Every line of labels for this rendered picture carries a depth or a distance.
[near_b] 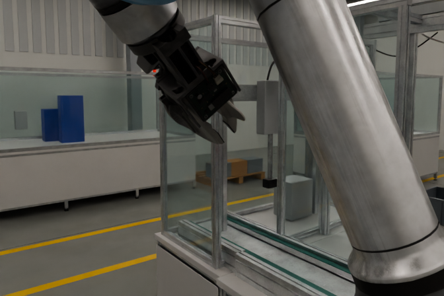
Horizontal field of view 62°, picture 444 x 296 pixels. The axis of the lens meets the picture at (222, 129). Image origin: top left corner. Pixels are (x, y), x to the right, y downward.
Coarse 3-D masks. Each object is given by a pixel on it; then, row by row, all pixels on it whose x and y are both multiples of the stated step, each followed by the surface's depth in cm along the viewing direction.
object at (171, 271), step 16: (272, 208) 257; (272, 224) 226; (160, 240) 205; (160, 256) 207; (176, 256) 194; (192, 256) 181; (160, 272) 208; (176, 272) 193; (192, 272) 180; (208, 272) 168; (224, 272) 165; (160, 288) 209; (176, 288) 194; (192, 288) 181; (208, 288) 169
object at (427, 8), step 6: (414, 6) 210; (420, 6) 207; (426, 6) 205; (432, 6) 202; (438, 6) 200; (414, 12) 210; (420, 12) 207; (426, 12) 205; (432, 12) 202; (438, 12) 201
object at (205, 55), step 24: (144, 48) 39; (168, 48) 38; (192, 48) 41; (168, 72) 46; (192, 72) 41; (216, 72) 42; (168, 96) 47; (192, 96) 42; (216, 96) 44; (192, 120) 44
